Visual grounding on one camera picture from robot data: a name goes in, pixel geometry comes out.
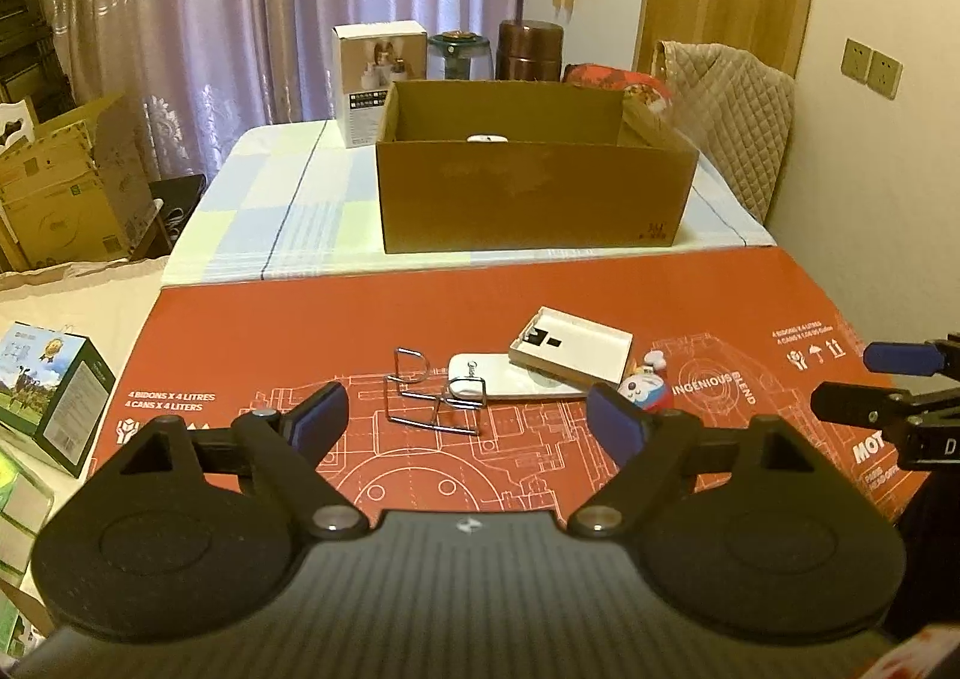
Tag green milk carton box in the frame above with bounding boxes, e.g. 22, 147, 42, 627
0, 321, 118, 478

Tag stacked brown cardboard cartons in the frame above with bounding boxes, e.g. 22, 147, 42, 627
0, 94, 163, 272

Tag person's right forearm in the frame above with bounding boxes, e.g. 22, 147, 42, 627
895, 467, 960, 629

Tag white carved chair back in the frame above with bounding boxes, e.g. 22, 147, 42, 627
0, 96, 40, 149

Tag brown metal canister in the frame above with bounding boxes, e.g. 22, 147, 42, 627
496, 19, 564, 85

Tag glass jar dark lid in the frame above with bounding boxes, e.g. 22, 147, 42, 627
427, 30, 493, 82

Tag beige quilted chair cover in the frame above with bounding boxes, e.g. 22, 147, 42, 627
652, 39, 797, 228

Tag purple lace curtain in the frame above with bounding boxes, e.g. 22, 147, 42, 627
37, 0, 527, 164

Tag metal wire puzzle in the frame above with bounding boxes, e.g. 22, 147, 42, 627
382, 347, 490, 435

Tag cream cloth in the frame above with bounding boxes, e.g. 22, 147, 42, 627
0, 255, 170, 384

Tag brown cardboard box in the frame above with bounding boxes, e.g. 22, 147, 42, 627
375, 79, 701, 255

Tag red white printed packet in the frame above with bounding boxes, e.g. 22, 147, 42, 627
870, 623, 960, 679

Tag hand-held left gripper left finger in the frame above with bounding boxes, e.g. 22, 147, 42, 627
87, 381, 371, 543

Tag beige wall socket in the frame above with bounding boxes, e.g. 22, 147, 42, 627
868, 49, 904, 101
840, 38, 875, 85

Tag red snack tin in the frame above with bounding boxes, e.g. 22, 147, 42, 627
562, 62, 673, 119

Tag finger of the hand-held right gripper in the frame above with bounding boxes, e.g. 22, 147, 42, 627
809, 380, 917, 429
861, 332, 960, 380

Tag beige plastic tray box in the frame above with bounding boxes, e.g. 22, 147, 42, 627
508, 306, 634, 387

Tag green tissue pack bundle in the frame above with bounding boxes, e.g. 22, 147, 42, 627
0, 443, 58, 650

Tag checked pastel tablecloth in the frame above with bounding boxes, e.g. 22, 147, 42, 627
161, 120, 778, 288

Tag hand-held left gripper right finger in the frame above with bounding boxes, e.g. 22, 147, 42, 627
566, 383, 857, 543

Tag blue cat figurine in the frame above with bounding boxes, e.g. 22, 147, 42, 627
616, 349, 673, 414

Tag black folding rack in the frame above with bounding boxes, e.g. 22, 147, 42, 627
0, 0, 77, 127

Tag white product box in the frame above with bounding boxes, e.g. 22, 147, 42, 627
332, 20, 429, 150

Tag white oval remote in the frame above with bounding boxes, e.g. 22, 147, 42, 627
448, 353, 590, 402

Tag red printed cardboard sheet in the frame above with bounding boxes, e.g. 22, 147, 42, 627
86, 245, 940, 524

